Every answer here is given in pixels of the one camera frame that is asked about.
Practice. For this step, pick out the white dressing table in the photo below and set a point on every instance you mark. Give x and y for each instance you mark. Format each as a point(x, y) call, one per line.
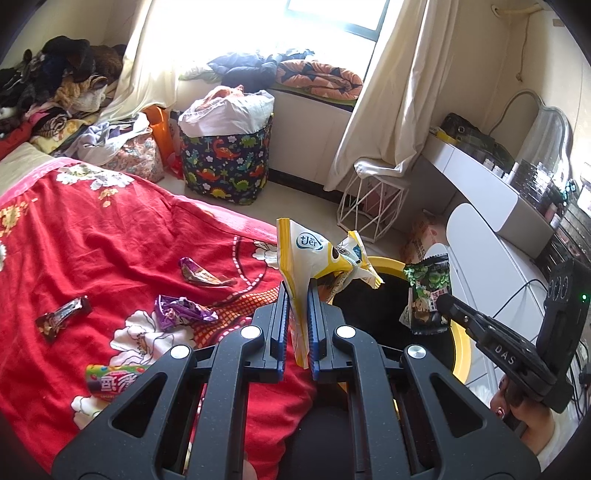
point(485, 184)

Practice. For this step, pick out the yellow white snack bag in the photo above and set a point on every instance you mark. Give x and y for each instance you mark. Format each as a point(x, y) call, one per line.
point(304, 258)

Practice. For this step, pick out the cardboard box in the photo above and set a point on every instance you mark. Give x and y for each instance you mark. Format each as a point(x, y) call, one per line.
point(422, 235)

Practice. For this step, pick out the black bag on table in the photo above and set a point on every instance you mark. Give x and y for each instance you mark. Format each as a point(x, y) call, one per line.
point(471, 136)

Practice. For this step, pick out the dinosaur print laundry basket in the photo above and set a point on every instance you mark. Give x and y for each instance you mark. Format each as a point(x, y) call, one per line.
point(226, 166)

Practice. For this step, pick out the wavy frame mirror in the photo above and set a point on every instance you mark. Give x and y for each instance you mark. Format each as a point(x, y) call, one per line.
point(545, 129)

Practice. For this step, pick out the pink floral cloth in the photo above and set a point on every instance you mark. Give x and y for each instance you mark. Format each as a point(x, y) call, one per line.
point(136, 154)

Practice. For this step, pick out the beige pillow towel pink band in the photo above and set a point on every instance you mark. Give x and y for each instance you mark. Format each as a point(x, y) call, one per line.
point(18, 170)

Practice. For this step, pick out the flat purple wrapper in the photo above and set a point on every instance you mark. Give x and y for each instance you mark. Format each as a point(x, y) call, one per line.
point(198, 274)

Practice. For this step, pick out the green snack packet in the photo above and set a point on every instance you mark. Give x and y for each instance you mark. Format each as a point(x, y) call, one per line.
point(427, 295)

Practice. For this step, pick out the lavender white cloth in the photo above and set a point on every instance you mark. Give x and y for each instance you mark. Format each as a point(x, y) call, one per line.
point(108, 136)

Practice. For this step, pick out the dark blue jacket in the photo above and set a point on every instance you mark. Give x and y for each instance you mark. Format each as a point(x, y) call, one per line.
point(244, 69)

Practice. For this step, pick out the orange bag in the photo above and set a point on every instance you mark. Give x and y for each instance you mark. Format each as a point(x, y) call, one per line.
point(161, 134)

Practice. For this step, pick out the cream curtain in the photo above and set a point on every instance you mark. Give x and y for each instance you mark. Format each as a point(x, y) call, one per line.
point(397, 92)
point(147, 60)

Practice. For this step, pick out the orange black quilt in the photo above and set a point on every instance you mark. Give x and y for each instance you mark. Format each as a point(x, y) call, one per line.
point(318, 76)

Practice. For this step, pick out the colourful candy wrapper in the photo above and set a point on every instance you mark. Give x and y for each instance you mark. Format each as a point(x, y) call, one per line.
point(111, 378)

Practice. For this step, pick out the brown chocolate wrapper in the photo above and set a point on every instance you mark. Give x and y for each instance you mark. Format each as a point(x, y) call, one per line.
point(62, 318)

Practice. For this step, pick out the row of cosmetics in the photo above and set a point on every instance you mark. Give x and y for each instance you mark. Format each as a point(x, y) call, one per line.
point(549, 198)

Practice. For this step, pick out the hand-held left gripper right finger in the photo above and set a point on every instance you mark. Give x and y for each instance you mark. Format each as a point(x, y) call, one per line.
point(315, 332)

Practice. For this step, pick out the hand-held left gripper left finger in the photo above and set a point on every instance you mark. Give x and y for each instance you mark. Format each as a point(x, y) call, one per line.
point(278, 332)

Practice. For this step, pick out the white rounded chair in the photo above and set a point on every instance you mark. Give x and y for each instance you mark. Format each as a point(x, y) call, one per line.
point(480, 249)

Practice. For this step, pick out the yellow rimmed trash bin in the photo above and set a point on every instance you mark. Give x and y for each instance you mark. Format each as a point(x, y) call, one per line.
point(378, 314)

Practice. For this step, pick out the person's right hand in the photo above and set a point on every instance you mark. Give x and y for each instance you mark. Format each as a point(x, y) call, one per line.
point(517, 415)

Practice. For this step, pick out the pile of clothes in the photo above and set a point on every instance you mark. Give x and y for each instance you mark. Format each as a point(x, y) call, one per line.
point(60, 78)

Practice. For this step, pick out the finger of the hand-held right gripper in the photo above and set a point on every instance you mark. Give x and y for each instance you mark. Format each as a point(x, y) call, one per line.
point(450, 307)

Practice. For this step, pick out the red floral blanket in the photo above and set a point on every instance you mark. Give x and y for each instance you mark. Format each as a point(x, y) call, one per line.
point(115, 240)

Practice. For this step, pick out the person's left hand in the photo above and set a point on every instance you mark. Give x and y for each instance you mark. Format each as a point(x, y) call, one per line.
point(250, 471)

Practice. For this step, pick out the crumpled purple wrapper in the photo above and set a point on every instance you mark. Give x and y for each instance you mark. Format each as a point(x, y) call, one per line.
point(182, 311)

